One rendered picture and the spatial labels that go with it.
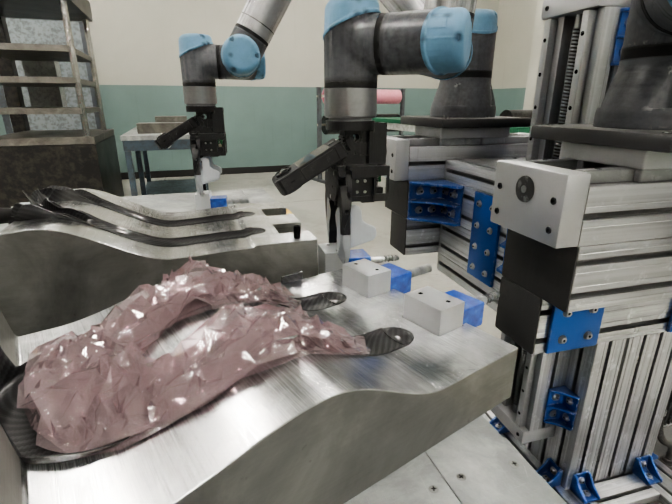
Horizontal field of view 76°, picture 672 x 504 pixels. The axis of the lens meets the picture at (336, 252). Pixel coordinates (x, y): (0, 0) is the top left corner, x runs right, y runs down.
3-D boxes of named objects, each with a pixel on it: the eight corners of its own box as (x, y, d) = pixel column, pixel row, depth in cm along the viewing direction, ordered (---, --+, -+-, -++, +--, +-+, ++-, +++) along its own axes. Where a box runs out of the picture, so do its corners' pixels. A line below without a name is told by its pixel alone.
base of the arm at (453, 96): (472, 115, 113) (476, 74, 109) (509, 117, 99) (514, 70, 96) (419, 115, 109) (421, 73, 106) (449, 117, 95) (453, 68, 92)
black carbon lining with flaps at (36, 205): (253, 221, 77) (249, 168, 74) (270, 248, 63) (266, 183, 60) (26, 240, 67) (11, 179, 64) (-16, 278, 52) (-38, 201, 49)
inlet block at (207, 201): (249, 208, 117) (248, 189, 115) (249, 213, 112) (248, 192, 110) (198, 211, 114) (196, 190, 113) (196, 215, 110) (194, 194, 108)
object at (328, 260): (392, 267, 75) (393, 237, 73) (403, 278, 71) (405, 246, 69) (318, 274, 72) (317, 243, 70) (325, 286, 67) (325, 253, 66)
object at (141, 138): (202, 186, 587) (195, 115, 557) (213, 220, 418) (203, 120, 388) (147, 189, 566) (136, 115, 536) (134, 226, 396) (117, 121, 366)
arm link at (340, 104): (331, 87, 57) (318, 89, 65) (331, 123, 59) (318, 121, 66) (384, 87, 59) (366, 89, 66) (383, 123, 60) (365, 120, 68)
